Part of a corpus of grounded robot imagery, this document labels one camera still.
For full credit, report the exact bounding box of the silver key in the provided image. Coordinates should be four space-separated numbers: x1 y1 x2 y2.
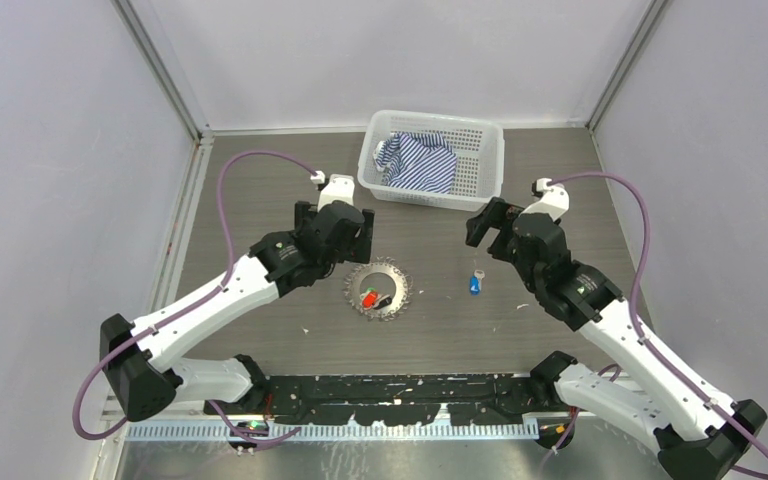
471 270 485 294

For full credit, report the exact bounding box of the blue key tag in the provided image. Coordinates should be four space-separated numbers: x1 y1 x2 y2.
469 272 483 295

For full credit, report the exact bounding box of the red key tag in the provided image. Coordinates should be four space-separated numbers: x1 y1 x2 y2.
361 293 379 309

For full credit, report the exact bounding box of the black key tag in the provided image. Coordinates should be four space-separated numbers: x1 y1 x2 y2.
374 295 393 310

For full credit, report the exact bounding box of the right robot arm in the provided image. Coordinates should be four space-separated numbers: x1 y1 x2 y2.
465 197 767 479

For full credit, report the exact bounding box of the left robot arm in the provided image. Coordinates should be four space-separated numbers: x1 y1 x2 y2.
99 201 375 422

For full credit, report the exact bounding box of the blue striped shirt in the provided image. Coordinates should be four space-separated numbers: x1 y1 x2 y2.
374 131 458 194

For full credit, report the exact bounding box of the white plastic basket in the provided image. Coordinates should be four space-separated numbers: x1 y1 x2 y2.
357 110 504 212

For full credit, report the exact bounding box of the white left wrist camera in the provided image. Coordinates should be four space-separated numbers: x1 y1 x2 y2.
310 170 356 210

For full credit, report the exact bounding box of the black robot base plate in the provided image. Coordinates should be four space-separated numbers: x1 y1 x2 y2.
220 373 572 427

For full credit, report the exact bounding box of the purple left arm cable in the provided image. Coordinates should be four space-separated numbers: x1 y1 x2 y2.
71 149 326 453

